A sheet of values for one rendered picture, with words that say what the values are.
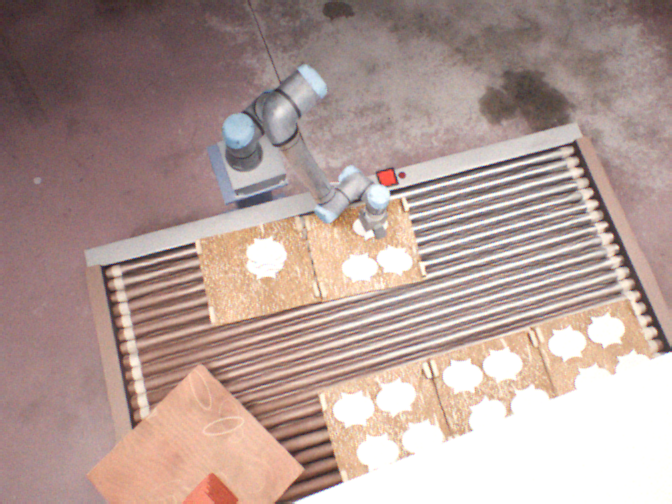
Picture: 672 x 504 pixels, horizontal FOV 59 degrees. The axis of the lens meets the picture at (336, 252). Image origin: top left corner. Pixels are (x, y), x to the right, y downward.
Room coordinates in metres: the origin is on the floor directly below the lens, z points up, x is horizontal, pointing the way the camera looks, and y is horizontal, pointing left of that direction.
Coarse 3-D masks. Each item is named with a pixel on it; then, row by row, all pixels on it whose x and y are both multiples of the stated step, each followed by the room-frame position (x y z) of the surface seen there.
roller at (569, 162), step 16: (560, 160) 1.23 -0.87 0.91; (576, 160) 1.23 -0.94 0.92; (512, 176) 1.12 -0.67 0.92; (528, 176) 1.13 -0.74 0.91; (448, 192) 1.01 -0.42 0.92; (464, 192) 1.02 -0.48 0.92; (416, 208) 0.93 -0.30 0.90; (144, 272) 0.50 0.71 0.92; (160, 272) 0.51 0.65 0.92; (176, 272) 0.52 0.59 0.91; (112, 288) 0.42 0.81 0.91
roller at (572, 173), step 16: (544, 176) 1.14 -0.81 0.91; (560, 176) 1.15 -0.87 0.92; (576, 176) 1.16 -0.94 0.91; (496, 192) 1.04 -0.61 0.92; (512, 192) 1.05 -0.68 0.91; (432, 208) 0.93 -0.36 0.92; (448, 208) 0.94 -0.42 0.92; (192, 272) 0.53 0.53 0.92; (128, 288) 0.43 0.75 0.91; (144, 288) 0.44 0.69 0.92; (160, 288) 0.45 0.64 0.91
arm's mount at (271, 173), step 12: (264, 144) 1.08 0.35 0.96; (264, 156) 1.03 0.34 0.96; (276, 156) 1.04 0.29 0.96; (228, 168) 0.96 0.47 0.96; (264, 168) 0.98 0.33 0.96; (276, 168) 0.98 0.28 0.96; (240, 180) 0.91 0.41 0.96; (252, 180) 0.92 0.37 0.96; (264, 180) 0.93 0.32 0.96; (276, 180) 0.95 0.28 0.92; (240, 192) 0.88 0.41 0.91; (252, 192) 0.90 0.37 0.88
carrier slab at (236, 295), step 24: (216, 240) 0.66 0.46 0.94; (240, 240) 0.68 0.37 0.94; (288, 240) 0.70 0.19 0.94; (216, 264) 0.57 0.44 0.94; (240, 264) 0.58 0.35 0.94; (288, 264) 0.61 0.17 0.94; (216, 288) 0.48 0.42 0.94; (240, 288) 0.49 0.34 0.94; (264, 288) 0.50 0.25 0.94; (288, 288) 0.52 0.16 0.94; (312, 288) 0.53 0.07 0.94; (216, 312) 0.39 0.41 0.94; (240, 312) 0.40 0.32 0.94; (264, 312) 0.41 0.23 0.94
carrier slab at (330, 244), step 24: (312, 216) 0.82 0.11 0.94; (408, 216) 0.87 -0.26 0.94; (312, 240) 0.72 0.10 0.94; (336, 240) 0.73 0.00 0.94; (360, 240) 0.75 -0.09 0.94; (384, 240) 0.76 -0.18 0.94; (408, 240) 0.77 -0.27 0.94; (336, 264) 0.64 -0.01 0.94; (336, 288) 0.54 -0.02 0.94; (360, 288) 0.56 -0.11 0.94; (384, 288) 0.57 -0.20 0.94
